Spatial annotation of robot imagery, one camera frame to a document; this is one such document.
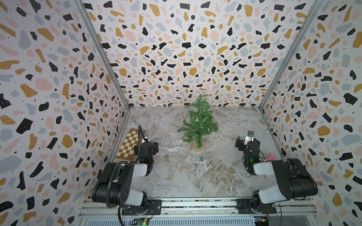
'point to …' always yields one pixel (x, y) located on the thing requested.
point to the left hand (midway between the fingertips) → (147, 142)
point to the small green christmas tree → (200, 122)
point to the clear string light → (197, 118)
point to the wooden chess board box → (126, 151)
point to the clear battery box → (204, 157)
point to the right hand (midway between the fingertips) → (248, 137)
